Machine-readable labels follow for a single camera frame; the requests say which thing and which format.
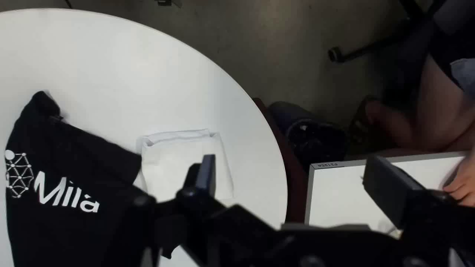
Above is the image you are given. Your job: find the person's bare leg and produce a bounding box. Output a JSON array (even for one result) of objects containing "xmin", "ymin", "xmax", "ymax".
[{"xmin": 415, "ymin": 51, "xmax": 475, "ymax": 155}]

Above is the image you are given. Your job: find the white framed board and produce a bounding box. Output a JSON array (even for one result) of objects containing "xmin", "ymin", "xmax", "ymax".
[{"xmin": 303, "ymin": 150, "xmax": 470, "ymax": 241}]

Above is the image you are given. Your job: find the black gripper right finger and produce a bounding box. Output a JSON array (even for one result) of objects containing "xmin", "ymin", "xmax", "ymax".
[{"xmin": 363, "ymin": 155, "xmax": 449, "ymax": 235}]

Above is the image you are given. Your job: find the dark bag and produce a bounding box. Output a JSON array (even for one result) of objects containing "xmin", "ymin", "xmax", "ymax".
[{"xmin": 269, "ymin": 102, "xmax": 349, "ymax": 171}]

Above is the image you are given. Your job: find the white folded towel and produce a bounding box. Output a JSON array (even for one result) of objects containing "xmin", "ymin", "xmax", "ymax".
[{"xmin": 139, "ymin": 128, "xmax": 235, "ymax": 201}]

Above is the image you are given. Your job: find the black printed shirt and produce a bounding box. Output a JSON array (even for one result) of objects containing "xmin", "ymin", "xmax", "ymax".
[{"xmin": 5, "ymin": 90, "xmax": 146, "ymax": 267}]

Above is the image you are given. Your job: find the person's bare hand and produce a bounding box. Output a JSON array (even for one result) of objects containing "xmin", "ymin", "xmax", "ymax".
[{"xmin": 441, "ymin": 150, "xmax": 475, "ymax": 208}]

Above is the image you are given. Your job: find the black caster chair base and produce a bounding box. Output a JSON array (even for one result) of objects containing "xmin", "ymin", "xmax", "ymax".
[{"xmin": 327, "ymin": 0, "xmax": 437, "ymax": 66}]

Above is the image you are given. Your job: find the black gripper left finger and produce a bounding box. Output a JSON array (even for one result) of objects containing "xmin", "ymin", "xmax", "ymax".
[{"xmin": 195, "ymin": 153, "xmax": 219, "ymax": 199}]

